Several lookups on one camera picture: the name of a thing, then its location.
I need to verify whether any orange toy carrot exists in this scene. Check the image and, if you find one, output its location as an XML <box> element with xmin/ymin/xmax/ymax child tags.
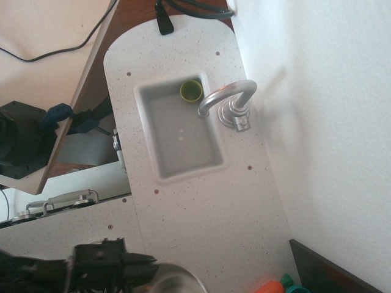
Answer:
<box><xmin>255</xmin><ymin>281</ymin><xmax>285</xmax><ymax>293</ymax></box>

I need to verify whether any grey plastic sink basin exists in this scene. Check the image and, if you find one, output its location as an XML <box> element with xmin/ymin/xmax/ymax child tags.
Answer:
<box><xmin>134</xmin><ymin>71</ymin><xmax>228</xmax><ymax>184</ymax></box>

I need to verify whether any dark green hose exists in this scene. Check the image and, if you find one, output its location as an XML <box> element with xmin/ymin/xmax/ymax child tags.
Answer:
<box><xmin>178</xmin><ymin>0</ymin><xmax>236</xmax><ymax>20</ymax></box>

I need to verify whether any teal plastic cup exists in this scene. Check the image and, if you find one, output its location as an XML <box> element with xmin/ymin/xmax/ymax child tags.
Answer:
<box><xmin>285</xmin><ymin>284</ymin><xmax>310</xmax><ymax>293</ymax></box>

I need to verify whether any green plastic cup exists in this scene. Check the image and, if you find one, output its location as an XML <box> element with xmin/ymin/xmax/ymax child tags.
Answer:
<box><xmin>180</xmin><ymin>80</ymin><xmax>203</xmax><ymax>103</ymax></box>

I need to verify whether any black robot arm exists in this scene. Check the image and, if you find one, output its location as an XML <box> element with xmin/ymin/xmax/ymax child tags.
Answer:
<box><xmin>1</xmin><ymin>239</ymin><xmax>159</xmax><ymax>292</ymax></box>

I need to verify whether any silver toy faucet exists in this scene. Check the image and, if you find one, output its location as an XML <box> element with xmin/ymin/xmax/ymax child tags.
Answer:
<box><xmin>197</xmin><ymin>79</ymin><xmax>257</xmax><ymax>132</ymax></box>

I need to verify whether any black board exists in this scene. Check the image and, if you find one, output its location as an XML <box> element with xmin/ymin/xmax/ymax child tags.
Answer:
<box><xmin>289</xmin><ymin>239</ymin><xmax>389</xmax><ymax>292</ymax></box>

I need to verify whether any black thin cable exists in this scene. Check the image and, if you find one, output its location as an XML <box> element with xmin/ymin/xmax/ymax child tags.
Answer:
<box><xmin>0</xmin><ymin>0</ymin><xmax>114</xmax><ymax>63</ymax></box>

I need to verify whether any grey oven door handle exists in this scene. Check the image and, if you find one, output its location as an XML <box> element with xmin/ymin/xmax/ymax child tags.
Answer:
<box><xmin>26</xmin><ymin>189</ymin><xmax>100</xmax><ymax>214</ymax></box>

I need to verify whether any blue clamp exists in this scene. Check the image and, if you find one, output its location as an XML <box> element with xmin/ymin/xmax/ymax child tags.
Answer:
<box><xmin>39</xmin><ymin>103</ymin><xmax>74</xmax><ymax>131</ymax></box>

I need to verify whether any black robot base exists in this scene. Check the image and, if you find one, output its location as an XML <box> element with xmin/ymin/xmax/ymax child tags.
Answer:
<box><xmin>1</xmin><ymin>101</ymin><xmax>59</xmax><ymax>179</ymax></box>

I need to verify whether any stainless steel pot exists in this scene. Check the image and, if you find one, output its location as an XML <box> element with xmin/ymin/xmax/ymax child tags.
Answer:
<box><xmin>147</xmin><ymin>262</ymin><xmax>208</xmax><ymax>293</ymax></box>

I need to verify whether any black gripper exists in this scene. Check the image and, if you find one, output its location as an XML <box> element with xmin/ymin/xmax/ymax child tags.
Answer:
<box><xmin>65</xmin><ymin>239</ymin><xmax>159</xmax><ymax>292</ymax></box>

